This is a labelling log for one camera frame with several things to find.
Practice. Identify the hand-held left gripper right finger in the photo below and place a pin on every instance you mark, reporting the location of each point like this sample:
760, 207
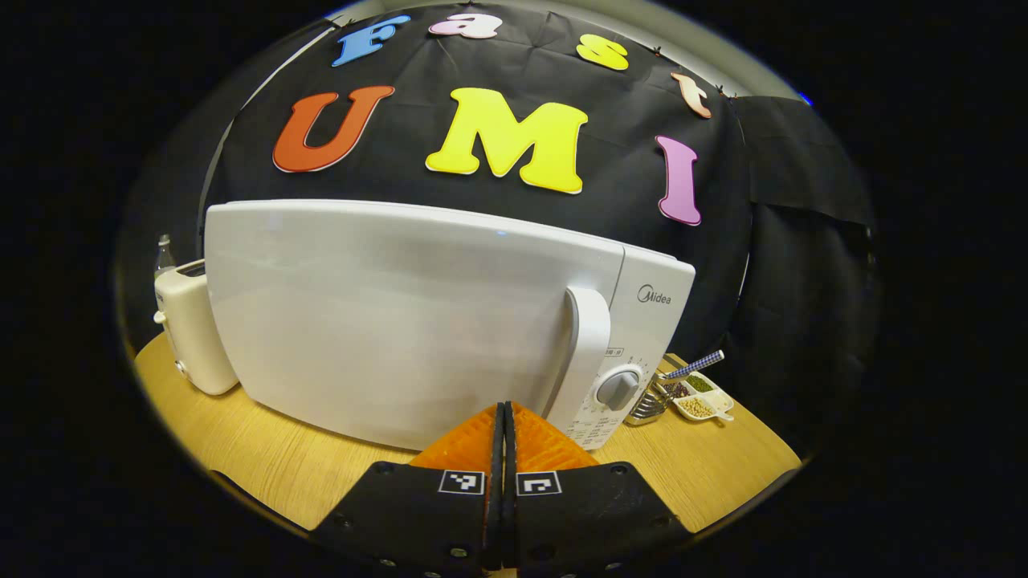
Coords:
594, 514

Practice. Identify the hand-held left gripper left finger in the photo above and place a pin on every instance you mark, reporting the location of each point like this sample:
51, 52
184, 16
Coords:
418, 514

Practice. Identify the white microwave oven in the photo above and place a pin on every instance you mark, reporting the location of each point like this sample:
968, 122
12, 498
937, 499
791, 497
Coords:
385, 321

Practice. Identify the white divided condiment dish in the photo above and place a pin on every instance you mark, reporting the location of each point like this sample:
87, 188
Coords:
699, 405

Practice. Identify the white toaster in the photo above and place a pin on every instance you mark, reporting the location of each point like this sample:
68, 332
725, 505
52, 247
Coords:
193, 329

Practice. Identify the clear bottle green label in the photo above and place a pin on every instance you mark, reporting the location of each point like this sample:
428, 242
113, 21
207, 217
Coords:
164, 257

